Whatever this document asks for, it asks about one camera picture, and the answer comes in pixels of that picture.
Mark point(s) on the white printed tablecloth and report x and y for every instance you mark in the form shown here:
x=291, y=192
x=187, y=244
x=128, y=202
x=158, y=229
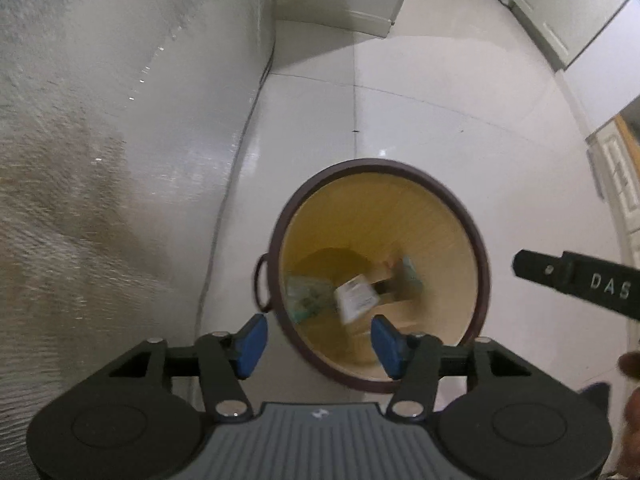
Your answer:
x=100, y=185

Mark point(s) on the person's right hand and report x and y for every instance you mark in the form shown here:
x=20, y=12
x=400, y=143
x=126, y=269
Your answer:
x=634, y=425

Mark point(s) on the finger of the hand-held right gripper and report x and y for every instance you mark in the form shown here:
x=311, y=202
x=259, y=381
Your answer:
x=537, y=266

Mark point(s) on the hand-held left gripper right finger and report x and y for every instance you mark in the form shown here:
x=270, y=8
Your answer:
x=387, y=347

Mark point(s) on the white paper carton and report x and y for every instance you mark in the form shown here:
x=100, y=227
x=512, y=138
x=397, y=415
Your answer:
x=356, y=300

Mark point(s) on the pale green packet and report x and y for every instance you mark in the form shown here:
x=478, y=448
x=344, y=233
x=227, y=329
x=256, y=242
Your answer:
x=412, y=275

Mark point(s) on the green printed packet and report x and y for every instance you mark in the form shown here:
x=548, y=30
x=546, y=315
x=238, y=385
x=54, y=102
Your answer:
x=307, y=297

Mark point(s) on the white panelled cabinet door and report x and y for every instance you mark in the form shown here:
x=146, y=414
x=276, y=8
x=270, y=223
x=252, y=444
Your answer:
x=617, y=170

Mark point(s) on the brown-rimmed yellow trash bin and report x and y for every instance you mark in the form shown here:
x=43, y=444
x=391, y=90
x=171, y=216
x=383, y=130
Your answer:
x=380, y=210

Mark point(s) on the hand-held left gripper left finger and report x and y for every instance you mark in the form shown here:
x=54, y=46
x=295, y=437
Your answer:
x=250, y=345

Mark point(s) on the white kitchen base cabinets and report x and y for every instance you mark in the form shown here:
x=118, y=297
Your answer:
x=565, y=5

